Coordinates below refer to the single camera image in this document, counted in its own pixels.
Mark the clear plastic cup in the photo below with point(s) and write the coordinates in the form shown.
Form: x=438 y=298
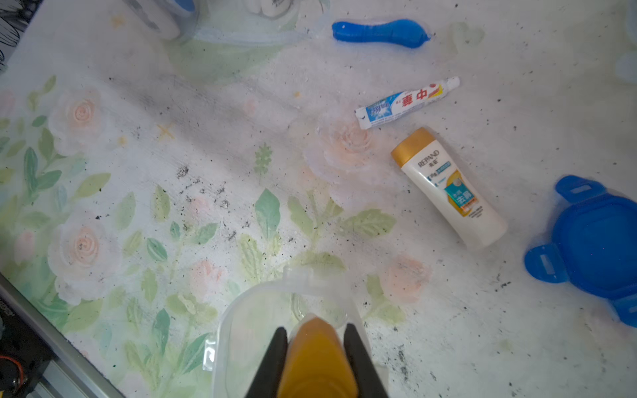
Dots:
x=262 y=23
x=168 y=19
x=247 y=326

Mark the small toothpaste far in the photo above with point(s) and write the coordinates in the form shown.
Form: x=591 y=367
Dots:
x=395 y=106

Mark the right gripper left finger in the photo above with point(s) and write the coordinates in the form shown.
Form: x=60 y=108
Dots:
x=266 y=381

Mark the blue toothbrush far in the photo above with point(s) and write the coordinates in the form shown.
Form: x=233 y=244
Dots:
x=401 y=32

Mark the blue lid far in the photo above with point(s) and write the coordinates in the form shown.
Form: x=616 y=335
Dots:
x=593 y=246

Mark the white gold tube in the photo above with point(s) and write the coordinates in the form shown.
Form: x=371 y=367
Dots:
x=430 y=166
x=316 y=364

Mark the aluminium front rail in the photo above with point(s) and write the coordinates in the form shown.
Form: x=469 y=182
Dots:
x=37 y=360

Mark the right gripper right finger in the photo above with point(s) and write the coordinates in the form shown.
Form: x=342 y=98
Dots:
x=367 y=379

